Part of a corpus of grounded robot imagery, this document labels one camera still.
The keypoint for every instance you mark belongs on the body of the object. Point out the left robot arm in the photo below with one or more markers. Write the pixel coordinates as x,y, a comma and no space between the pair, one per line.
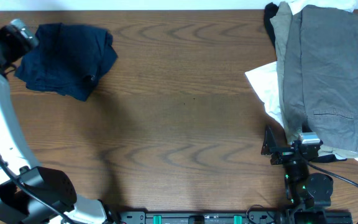
29,192

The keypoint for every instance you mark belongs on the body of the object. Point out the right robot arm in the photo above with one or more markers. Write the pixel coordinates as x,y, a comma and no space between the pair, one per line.
310,194

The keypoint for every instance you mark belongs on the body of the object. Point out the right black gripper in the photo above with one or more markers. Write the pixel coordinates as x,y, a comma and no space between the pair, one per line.
270,147

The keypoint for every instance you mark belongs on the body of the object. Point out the navy blue shorts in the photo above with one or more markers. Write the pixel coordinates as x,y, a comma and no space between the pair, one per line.
69,60

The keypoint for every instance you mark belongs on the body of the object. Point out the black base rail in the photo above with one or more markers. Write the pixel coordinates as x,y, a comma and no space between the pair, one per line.
251,216

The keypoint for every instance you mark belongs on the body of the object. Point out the black garment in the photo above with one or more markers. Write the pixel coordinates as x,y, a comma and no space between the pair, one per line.
270,11

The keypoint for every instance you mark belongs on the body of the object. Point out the khaki garment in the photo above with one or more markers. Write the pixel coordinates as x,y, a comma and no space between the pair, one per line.
281,31

